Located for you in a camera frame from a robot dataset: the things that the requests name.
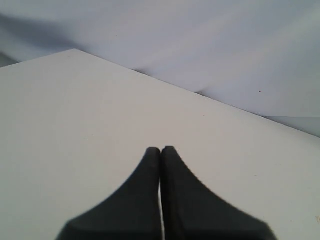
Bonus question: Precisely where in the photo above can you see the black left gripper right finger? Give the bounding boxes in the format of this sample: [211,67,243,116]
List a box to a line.
[161,146,276,240]

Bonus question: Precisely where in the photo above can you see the white paper backdrop sheet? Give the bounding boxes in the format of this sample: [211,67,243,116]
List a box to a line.
[0,0,320,136]

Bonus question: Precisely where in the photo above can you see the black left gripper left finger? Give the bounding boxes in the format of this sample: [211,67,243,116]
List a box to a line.
[57,147,163,240]

